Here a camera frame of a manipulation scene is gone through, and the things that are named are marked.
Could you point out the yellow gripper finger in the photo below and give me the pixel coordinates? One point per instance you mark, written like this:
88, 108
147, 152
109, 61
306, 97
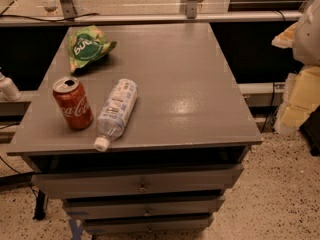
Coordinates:
301, 97
285, 39

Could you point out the clear plastic water bottle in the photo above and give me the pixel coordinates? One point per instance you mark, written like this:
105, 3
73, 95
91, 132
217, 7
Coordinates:
115, 113

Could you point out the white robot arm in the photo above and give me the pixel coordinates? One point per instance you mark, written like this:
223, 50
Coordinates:
306, 43

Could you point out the grey drawer cabinet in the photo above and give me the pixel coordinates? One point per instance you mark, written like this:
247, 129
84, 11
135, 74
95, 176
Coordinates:
189, 113

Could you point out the bottom grey drawer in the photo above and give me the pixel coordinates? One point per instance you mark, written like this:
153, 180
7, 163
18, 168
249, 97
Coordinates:
149, 224

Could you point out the grey drawer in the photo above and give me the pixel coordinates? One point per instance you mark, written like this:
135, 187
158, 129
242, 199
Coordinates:
149, 224
175, 205
135, 182

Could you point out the green snack bag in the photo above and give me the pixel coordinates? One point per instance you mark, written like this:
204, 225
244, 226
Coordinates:
87, 45

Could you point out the top grey drawer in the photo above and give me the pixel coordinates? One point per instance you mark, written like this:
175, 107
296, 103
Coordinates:
135, 182

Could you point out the red Coca-Cola can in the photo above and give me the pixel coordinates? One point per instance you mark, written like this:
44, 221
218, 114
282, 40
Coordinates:
70, 96

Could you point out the middle grey drawer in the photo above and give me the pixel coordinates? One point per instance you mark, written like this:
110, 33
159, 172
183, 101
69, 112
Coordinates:
175, 205

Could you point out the white cylinder at left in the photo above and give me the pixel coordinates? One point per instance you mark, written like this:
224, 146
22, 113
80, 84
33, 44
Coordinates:
9, 89

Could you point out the grey metal rail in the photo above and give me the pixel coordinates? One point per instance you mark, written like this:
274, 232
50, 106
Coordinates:
96, 19

